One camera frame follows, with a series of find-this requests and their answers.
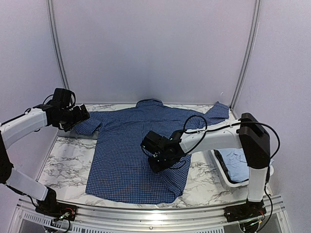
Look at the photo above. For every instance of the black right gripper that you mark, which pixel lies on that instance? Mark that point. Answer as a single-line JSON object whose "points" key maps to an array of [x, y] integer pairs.
{"points": [[155, 168]]}

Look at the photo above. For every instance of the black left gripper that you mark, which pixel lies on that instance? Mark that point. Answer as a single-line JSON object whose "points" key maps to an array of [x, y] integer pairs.
{"points": [[79, 117]]}

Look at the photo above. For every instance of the blue checked long sleeve shirt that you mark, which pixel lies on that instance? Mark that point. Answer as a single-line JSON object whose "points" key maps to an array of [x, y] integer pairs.
{"points": [[120, 170]]}

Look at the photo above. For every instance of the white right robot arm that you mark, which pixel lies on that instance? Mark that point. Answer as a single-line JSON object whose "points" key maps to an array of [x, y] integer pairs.
{"points": [[245, 133]]}

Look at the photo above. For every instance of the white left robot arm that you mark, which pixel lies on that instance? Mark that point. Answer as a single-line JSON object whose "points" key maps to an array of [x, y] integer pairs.
{"points": [[58, 110]]}

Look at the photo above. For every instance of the dark garment in basket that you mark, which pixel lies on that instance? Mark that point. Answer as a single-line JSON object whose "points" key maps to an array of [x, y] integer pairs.
{"points": [[221, 161]]}

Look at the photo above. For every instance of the white plastic laundry basket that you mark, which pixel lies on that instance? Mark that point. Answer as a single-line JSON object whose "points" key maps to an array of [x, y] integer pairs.
{"points": [[225, 183]]}

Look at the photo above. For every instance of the light blue shirt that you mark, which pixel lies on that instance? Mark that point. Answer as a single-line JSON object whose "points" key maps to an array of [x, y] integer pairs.
{"points": [[236, 164]]}

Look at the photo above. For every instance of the aluminium front frame rail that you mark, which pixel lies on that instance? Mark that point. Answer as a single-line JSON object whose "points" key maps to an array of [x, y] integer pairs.
{"points": [[202, 219]]}

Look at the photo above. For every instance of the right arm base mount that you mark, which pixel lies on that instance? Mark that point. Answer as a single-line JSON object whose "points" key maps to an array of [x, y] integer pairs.
{"points": [[243, 212]]}

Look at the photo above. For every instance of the right aluminium corner post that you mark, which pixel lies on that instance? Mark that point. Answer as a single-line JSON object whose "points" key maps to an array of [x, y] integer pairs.
{"points": [[248, 52]]}

